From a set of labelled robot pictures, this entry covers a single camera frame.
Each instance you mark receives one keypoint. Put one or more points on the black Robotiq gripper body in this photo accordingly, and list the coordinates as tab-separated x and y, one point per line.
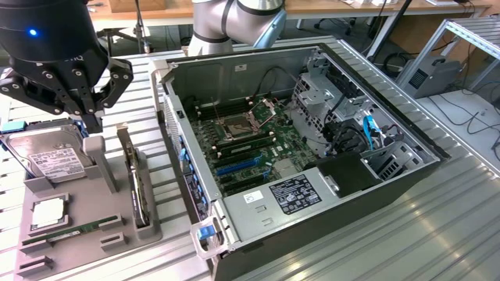
51	44

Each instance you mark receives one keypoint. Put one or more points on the Nvidia graphics card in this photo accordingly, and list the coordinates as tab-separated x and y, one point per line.
137	181

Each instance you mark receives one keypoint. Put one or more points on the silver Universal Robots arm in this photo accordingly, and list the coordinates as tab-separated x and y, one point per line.
211	29

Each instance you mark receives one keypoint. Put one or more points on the wooden desk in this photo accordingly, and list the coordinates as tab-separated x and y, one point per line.
429	7
117	17

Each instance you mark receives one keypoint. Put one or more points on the hard disk with blue carrier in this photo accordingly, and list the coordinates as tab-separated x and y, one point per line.
47	152

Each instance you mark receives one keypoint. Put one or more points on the brown cardboard box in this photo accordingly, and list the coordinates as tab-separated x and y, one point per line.
120	6

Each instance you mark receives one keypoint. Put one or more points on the thin locking lever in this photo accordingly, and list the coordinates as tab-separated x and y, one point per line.
216	109

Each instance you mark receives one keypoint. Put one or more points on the blue card retention clip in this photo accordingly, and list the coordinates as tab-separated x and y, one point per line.
181	155

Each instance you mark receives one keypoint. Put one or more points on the CPU socket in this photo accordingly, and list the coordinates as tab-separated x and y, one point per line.
236	127

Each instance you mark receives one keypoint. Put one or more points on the metal socket cover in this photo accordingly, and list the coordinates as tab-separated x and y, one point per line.
267	102

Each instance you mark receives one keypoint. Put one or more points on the labelled RAM stick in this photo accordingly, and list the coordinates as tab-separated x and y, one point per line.
237	150

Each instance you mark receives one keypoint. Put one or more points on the silver CPU chip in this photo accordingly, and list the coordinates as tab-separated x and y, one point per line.
47	212

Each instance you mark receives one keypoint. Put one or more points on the grey parts rack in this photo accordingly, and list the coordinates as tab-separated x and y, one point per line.
77	210

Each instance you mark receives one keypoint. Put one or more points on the blue expansion slot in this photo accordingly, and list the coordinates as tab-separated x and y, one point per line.
237	167

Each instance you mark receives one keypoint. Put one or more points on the green motherboard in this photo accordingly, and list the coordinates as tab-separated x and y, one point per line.
285	140

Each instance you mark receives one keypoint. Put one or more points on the black expansion slot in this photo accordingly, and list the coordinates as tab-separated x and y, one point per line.
244	180

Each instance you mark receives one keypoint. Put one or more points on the green RAM stick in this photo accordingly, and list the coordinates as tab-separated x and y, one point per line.
77	229

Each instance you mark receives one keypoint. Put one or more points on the blue case latch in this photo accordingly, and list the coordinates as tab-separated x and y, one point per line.
204	233

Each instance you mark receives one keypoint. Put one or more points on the silver drive cage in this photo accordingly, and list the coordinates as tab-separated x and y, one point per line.
343	105

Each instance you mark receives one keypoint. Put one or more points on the grey power supply unit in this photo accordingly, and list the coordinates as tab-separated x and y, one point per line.
249	216

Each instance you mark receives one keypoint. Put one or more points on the black plastic shroud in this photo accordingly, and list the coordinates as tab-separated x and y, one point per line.
343	175

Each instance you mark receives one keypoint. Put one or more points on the black slanted pole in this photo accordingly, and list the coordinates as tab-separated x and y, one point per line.
391	27

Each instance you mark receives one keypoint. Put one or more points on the open black PC case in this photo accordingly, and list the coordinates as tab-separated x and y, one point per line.
312	243

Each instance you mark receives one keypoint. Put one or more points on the silver disk bay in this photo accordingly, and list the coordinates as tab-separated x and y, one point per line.
391	165

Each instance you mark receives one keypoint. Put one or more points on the grey computer tower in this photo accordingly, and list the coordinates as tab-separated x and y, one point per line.
433	79

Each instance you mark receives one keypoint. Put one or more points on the aluminium profile frame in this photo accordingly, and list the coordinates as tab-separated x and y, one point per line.
468	32

